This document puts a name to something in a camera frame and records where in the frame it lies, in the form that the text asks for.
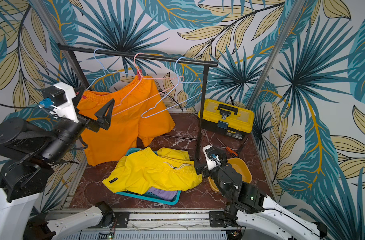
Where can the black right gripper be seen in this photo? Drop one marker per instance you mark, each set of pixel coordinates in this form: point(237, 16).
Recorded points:
point(205, 169)

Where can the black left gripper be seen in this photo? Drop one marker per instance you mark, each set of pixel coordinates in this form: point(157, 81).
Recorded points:
point(102, 112)

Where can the pink wire hanger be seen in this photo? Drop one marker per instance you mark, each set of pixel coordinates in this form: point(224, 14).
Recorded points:
point(168, 90)

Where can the yellow shorts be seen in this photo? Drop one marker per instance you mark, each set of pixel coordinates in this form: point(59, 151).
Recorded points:
point(166, 170)

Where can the orange shorts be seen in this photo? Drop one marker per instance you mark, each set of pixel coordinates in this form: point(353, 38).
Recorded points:
point(145, 121)

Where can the purple shorts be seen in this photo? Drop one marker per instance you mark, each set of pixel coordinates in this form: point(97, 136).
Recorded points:
point(164, 195)

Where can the blue wire hanger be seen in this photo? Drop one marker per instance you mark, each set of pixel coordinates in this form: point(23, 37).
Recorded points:
point(115, 75)

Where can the red clothespin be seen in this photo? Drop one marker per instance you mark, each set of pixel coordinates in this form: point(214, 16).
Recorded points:
point(139, 74)

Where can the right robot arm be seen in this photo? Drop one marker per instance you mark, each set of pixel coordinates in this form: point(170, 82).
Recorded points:
point(248, 207)

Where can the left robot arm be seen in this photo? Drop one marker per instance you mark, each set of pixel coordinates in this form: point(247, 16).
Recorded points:
point(31, 151)

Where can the yellow plastic tray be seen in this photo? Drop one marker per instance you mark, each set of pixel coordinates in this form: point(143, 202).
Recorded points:
point(240, 167)

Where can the teal plastic basket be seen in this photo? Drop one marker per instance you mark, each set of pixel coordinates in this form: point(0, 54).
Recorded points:
point(152, 197)

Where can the yellow black plastic toolbox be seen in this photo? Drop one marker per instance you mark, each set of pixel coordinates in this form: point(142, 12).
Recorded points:
point(227, 120)

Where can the black clothes rack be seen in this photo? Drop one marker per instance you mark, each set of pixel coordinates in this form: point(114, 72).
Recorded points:
point(206, 65)

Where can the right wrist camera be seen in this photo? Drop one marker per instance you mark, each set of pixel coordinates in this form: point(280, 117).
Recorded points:
point(214, 157)

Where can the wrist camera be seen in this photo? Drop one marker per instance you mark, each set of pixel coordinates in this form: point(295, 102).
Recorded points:
point(214, 157)
point(58, 100)

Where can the orange handled screwdriver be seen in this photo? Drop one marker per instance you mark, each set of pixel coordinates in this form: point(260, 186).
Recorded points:
point(232, 152)

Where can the black handled screwdriver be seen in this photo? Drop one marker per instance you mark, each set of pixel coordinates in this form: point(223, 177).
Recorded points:
point(239, 150)

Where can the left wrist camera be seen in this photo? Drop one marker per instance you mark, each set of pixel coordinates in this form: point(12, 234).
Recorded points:
point(58, 100)

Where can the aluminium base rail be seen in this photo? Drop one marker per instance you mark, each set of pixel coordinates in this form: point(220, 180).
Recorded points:
point(146, 223)

